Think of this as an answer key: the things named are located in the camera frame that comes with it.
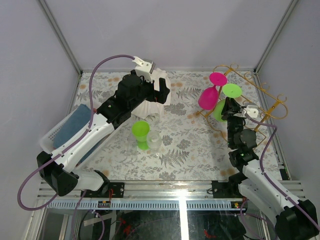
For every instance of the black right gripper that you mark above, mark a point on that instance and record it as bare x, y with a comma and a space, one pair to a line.
230, 108

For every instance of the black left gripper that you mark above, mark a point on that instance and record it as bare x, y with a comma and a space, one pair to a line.
159, 96

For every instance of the green plastic wine glass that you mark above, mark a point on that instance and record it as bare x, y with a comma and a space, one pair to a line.
229, 90
140, 130

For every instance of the magenta plastic wine glass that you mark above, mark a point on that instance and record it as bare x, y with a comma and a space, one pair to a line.
210, 95

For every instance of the clear wine glass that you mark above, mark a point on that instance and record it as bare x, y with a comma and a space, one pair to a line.
154, 142

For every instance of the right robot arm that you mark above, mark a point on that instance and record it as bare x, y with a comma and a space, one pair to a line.
291, 217

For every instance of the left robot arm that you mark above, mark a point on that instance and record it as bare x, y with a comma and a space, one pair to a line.
58, 168

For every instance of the white pleated cloth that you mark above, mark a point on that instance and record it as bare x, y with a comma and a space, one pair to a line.
147, 108

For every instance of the blue folded towel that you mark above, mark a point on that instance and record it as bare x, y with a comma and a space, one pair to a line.
77, 120

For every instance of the white plastic basket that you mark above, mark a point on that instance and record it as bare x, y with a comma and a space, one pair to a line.
47, 140

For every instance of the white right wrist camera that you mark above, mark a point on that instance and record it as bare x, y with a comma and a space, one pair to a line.
250, 111

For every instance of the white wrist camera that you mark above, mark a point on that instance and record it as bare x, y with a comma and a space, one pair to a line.
144, 68
250, 111

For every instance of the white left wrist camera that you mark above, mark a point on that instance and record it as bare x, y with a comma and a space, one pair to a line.
144, 68

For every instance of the aluminium front rail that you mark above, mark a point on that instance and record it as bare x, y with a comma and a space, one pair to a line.
151, 195

